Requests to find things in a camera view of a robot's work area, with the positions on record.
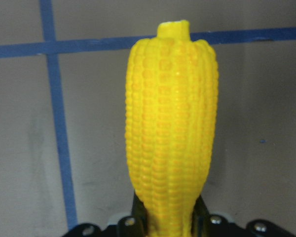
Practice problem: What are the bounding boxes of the yellow corn cob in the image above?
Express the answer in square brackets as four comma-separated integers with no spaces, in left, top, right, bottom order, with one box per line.
[125,20,219,237]

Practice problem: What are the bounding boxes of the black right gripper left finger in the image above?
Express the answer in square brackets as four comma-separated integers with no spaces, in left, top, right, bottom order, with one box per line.
[131,193,148,236]

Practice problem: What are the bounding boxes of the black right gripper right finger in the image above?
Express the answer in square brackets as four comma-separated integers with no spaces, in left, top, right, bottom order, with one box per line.
[191,196,209,237]

